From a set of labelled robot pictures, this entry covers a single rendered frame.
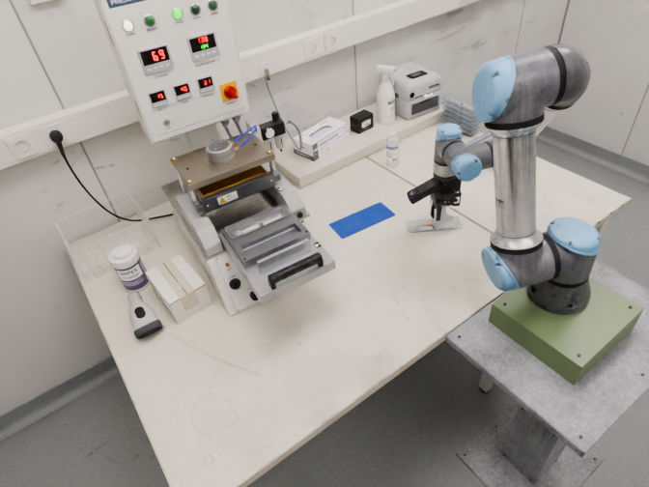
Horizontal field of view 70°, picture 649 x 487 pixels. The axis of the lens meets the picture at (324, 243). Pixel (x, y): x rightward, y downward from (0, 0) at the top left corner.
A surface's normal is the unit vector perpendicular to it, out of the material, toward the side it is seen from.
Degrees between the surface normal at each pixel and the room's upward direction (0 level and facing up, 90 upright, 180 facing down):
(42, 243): 90
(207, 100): 90
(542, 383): 0
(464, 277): 0
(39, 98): 90
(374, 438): 0
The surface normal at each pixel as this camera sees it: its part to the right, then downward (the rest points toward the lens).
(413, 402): -0.09, -0.74
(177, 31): 0.51, 0.54
